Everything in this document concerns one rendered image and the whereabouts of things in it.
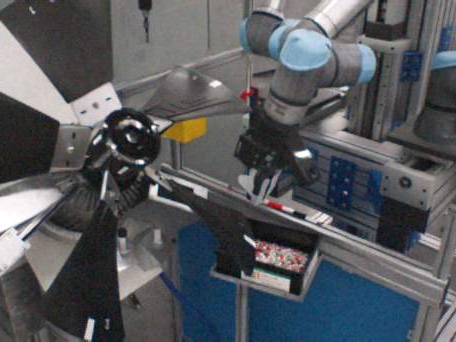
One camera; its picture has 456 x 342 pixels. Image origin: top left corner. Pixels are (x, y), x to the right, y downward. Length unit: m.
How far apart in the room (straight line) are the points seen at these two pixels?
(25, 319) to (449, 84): 1.22
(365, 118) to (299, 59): 0.90
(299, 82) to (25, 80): 0.66
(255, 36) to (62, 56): 0.81
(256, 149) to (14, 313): 0.75
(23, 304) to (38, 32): 0.67
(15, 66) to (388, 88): 1.04
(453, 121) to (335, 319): 0.62
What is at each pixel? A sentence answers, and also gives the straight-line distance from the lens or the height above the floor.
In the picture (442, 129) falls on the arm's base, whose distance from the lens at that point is 1.45.
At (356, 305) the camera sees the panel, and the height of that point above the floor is 0.67.
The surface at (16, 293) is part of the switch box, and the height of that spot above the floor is 0.77.
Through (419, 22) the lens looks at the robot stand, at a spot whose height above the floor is 1.30.
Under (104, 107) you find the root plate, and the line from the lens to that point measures 1.00.
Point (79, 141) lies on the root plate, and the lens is 0.95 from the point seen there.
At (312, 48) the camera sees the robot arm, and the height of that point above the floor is 1.40.
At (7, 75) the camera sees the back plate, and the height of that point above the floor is 1.26.
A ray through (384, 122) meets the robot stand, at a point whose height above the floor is 1.00.
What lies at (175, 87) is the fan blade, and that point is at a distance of 1.18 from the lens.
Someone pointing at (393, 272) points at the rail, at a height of 0.83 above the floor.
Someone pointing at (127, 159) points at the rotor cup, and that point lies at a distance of 0.91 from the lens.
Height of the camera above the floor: 1.60
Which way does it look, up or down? 28 degrees down
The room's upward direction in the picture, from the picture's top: straight up
